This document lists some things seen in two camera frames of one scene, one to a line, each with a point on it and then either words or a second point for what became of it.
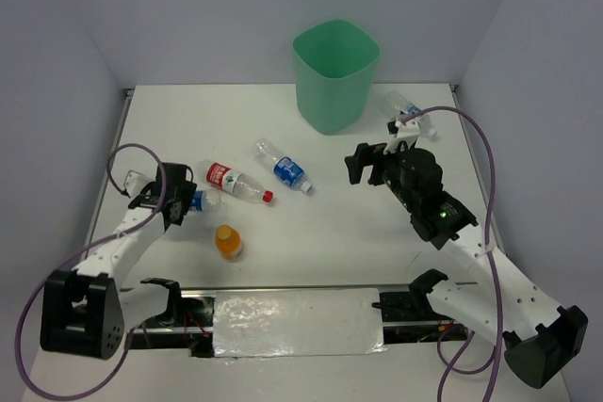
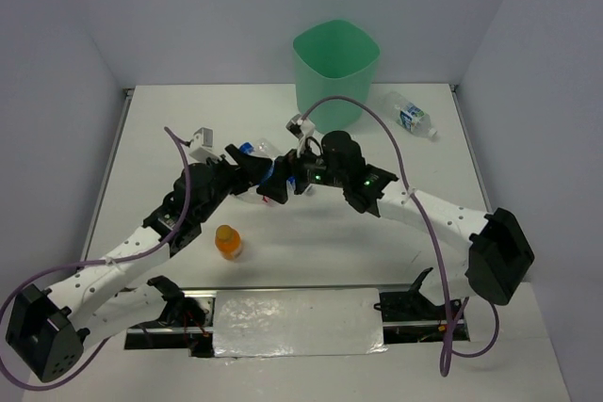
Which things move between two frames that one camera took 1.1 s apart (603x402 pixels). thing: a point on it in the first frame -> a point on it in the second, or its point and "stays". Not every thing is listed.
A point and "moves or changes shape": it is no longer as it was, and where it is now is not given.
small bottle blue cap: x=198 y=201 moves or changes shape
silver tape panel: x=268 y=322 stays
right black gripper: x=366 y=154 -> x=275 y=187
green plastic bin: x=334 y=65 stays
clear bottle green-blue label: x=396 y=104 stays
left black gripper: x=187 y=196 -> x=250 y=169
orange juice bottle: x=228 y=242 stays
